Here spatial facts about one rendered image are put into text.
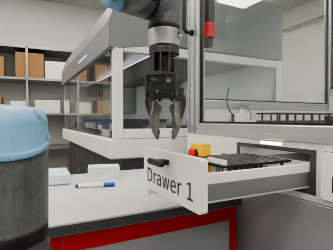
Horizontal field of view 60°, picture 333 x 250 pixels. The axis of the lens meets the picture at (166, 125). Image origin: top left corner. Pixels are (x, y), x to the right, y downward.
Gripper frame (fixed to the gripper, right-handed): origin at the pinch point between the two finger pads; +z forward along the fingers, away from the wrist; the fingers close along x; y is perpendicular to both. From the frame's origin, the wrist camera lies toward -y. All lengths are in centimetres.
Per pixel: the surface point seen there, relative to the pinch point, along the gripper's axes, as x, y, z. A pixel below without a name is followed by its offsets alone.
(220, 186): 12.9, 8.7, 10.5
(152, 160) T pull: -2.7, 3.6, 6.1
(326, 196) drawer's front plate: 37.3, -1.7, 14.5
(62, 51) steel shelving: -194, -308, -98
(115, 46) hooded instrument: -36, -70, -40
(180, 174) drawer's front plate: 4.3, 7.2, 8.4
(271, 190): 24.6, 0.3, 12.9
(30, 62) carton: -231, -291, -81
